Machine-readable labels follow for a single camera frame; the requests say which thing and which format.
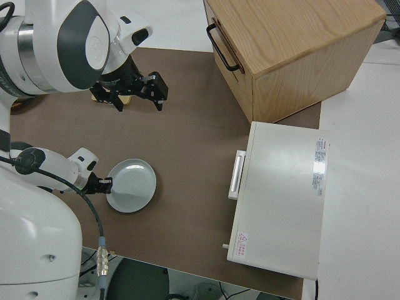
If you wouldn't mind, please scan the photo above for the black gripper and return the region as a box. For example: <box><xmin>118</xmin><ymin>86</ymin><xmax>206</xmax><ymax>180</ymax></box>
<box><xmin>89</xmin><ymin>57</ymin><xmax>170</xmax><ymax>113</ymax></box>
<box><xmin>82</xmin><ymin>172</ymin><xmax>113</xmax><ymax>195</ymax></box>

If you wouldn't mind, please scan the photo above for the brown table mat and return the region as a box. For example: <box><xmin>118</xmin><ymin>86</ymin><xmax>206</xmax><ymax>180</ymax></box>
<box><xmin>9</xmin><ymin>46</ymin><xmax>323</xmax><ymax>300</ymax></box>

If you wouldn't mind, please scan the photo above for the small wooden block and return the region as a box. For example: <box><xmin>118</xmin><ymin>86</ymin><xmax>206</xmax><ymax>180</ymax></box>
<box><xmin>90</xmin><ymin>93</ymin><xmax>132</xmax><ymax>106</ymax></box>

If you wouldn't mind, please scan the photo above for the white toaster oven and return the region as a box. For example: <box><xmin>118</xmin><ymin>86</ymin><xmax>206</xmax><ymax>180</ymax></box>
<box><xmin>222</xmin><ymin>121</ymin><xmax>331</xmax><ymax>281</ymax></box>

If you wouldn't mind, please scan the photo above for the wooden box with black handle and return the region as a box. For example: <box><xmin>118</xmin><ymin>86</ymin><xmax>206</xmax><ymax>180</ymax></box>
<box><xmin>202</xmin><ymin>0</ymin><xmax>387</xmax><ymax>124</ymax></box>

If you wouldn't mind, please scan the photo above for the gray ceramic plate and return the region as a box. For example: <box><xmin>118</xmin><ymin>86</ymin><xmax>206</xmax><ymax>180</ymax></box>
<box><xmin>106</xmin><ymin>158</ymin><xmax>157</xmax><ymax>214</ymax></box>

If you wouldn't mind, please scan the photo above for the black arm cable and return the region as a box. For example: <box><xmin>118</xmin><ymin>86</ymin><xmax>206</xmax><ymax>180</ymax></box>
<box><xmin>0</xmin><ymin>157</ymin><xmax>109</xmax><ymax>300</ymax></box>

